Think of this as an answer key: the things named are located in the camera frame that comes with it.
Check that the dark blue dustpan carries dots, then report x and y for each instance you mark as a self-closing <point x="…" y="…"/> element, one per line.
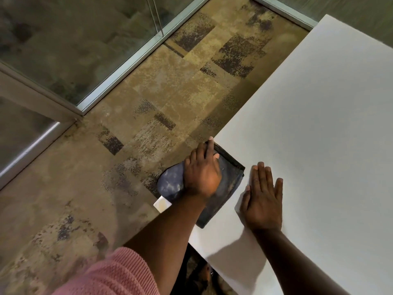
<point x="228" y="181"/>

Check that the small white block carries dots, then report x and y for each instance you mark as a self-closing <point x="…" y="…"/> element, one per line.
<point x="162" y="204"/>

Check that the person's right little finger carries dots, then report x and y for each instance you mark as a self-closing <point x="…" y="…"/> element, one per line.
<point x="278" y="188"/>

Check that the person's right hand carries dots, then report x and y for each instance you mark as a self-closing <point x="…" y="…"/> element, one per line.
<point x="262" y="205"/>

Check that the person's right forearm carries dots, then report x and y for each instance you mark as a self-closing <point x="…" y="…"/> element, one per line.
<point x="294" y="262"/>

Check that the pink knit sleeve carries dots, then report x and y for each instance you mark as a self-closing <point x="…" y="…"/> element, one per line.
<point x="113" y="274"/>

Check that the person's left thumb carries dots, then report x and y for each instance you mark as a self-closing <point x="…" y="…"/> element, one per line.
<point x="216" y="159"/>

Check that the person's left hand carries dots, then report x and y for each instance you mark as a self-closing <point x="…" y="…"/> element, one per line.
<point x="201" y="178"/>

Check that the metal glass partition frame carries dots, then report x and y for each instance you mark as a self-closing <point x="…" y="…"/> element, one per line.
<point x="129" y="62"/>

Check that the person's right thumb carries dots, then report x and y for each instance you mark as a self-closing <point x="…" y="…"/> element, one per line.
<point x="245" y="198"/>

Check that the frosted glass door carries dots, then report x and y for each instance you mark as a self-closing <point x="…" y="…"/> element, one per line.
<point x="21" y="132"/>

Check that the person's right middle finger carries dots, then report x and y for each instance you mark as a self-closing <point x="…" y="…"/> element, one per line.
<point x="262" y="175"/>

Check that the person's left forearm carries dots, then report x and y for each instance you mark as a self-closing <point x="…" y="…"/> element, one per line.
<point x="165" y="225"/>

